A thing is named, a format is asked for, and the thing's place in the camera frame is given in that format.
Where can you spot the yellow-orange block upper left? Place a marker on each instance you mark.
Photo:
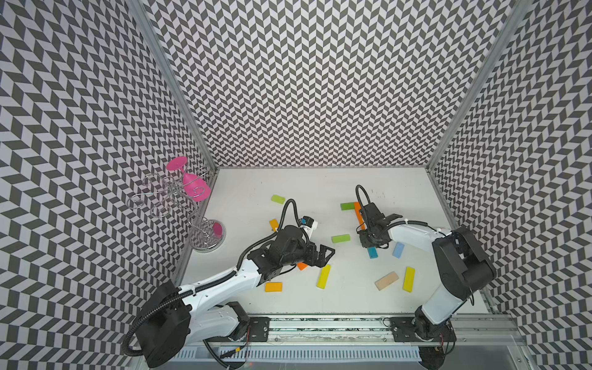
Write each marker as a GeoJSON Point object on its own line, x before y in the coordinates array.
{"type": "Point", "coordinates": [274, 225]}

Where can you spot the tan wooden block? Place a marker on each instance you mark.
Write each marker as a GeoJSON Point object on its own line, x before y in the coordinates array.
{"type": "Point", "coordinates": [387, 280]}

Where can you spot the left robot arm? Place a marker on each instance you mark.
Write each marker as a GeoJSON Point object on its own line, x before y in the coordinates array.
{"type": "Point", "coordinates": [205, 310]}

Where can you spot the lime green block far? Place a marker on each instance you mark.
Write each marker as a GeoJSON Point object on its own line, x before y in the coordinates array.
{"type": "Point", "coordinates": [278, 199]}

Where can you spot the light green block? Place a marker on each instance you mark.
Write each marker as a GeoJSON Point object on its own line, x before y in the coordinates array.
{"type": "Point", "coordinates": [340, 238]}

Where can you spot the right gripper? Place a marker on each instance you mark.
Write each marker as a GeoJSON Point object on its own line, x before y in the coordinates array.
{"type": "Point", "coordinates": [365, 241]}

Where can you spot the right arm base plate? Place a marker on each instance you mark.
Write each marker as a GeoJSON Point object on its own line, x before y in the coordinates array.
{"type": "Point", "coordinates": [412, 329]}

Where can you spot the pale blue block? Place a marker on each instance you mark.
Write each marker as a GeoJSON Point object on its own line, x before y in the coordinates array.
{"type": "Point", "coordinates": [398, 250]}

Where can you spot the pink plastic wine glass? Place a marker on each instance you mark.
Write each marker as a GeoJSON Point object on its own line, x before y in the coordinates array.
{"type": "Point", "coordinates": [194, 187]}

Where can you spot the wire glass rack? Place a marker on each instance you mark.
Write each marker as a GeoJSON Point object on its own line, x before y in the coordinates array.
{"type": "Point", "coordinates": [162, 197]}

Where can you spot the yellow-orange block bottom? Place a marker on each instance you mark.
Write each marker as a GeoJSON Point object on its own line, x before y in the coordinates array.
{"type": "Point", "coordinates": [273, 287]}

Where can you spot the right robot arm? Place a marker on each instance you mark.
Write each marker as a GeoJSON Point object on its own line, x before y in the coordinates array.
{"type": "Point", "coordinates": [463, 266]}

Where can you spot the teal block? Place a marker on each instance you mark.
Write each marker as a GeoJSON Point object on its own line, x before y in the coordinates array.
{"type": "Point", "coordinates": [372, 252]}

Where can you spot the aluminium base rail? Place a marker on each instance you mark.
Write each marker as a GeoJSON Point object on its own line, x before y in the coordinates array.
{"type": "Point", "coordinates": [373, 329]}

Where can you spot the yellow block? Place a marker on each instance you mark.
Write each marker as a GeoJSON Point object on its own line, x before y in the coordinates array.
{"type": "Point", "coordinates": [323, 277]}
{"type": "Point", "coordinates": [408, 282]}

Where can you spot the yellow-orange block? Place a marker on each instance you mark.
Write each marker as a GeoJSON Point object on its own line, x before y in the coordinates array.
{"type": "Point", "coordinates": [274, 225]}
{"type": "Point", "coordinates": [273, 287]}

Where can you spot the yellow block centre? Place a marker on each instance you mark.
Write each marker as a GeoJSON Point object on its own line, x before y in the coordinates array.
{"type": "Point", "coordinates": [323, 277]}

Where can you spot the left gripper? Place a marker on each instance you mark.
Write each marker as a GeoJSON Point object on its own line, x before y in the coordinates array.
{"type": "Point", "coordinates": [314, 261]}

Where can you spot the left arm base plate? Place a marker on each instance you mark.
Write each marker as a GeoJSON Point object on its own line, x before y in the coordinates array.
{"type": "Point", "coordinates": [257, 329]}

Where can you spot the yellow block right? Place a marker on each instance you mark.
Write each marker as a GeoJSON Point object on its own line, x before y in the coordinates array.
{"type": "Point", "coordinates": [408, 282]}

